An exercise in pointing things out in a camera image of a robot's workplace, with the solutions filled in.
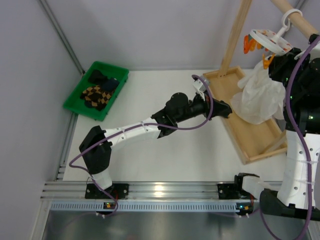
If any white clip hanger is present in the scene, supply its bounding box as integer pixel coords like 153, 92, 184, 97
243, 8, 303, 70

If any dark navy sock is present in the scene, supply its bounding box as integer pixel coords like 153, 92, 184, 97
101, 78, 120, 92

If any brown argyle sock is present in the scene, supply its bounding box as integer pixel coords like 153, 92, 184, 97
95, 87, 116, 111
80, 85, 102, 109

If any black sock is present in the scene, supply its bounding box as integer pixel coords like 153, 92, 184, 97
88, 69, 109, 85

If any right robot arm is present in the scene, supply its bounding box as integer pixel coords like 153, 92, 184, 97
234, 44, 320, 221

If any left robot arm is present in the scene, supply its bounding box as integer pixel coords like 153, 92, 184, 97
79, 92, 232, 193

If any white cloth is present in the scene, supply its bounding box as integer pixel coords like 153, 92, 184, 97
230, 61, 286, 125

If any green plastic tray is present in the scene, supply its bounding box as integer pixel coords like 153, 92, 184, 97
63, 61, 129, 121

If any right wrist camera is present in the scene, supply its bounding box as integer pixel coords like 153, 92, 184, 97
294, 50, 305, 60

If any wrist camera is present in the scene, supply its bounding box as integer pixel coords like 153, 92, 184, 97
193, 75, 210, 99
294, 50, 305, 60

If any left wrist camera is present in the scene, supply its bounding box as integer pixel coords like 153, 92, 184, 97
193, 75, 210, 99

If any wooden rack frame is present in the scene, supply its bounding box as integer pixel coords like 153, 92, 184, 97
201, 0, 320, 165

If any white slotted cable duct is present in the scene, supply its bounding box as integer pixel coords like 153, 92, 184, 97
50, 201, 253, 213

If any aluminium mounting rail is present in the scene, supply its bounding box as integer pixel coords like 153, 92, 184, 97
41, 181, 281, 201

